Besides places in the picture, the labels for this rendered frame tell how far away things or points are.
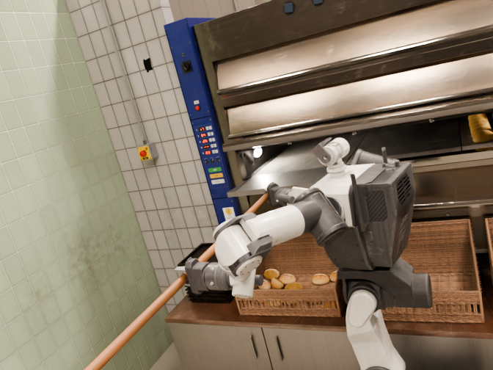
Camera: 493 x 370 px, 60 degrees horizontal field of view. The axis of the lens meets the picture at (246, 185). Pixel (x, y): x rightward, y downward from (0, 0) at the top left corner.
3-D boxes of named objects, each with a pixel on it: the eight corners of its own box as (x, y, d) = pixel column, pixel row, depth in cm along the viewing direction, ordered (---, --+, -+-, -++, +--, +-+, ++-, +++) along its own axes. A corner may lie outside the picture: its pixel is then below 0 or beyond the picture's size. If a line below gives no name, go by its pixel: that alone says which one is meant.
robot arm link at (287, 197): (296, 189, 202) (311, 191, 192) (293, 211, 202) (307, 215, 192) (276, 186, 196) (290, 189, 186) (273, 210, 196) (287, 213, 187)
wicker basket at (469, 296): (364, 269, 243) (356, 225, 236) (477, 266, 218) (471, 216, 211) (350, 321, 201) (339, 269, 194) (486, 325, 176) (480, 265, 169)
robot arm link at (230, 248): (238, 291, 122) (222, 275, 105) (219, 262, 126) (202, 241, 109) (268, 270, 123) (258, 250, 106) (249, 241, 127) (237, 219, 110)
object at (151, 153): (147, 158, 282) (142, 144, 280) (159, 156, 278) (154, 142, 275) (140, 161, 276) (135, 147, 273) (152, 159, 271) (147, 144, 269)
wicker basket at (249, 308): (268, 270, 271) (258, 230, 264) (358, 268, 246) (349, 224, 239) (238, 316, 229) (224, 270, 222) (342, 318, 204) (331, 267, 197)
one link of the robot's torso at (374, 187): (430, 240, 149) (415, 142, 140) (400, 292, 124) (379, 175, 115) (351, 237, 167) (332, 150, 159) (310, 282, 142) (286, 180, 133)
